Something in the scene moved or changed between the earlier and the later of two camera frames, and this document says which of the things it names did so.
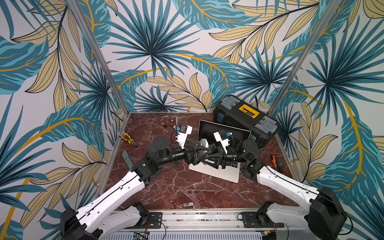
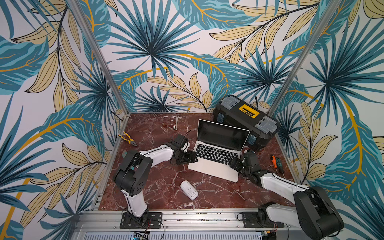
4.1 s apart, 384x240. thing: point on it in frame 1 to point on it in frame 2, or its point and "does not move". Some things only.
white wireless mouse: (204, 143) to (189, 190)
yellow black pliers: (130, 141) does not move
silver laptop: (206, 130) does not move
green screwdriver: (279, 165) does not move
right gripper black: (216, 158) to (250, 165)
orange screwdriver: (274, 162) does not move
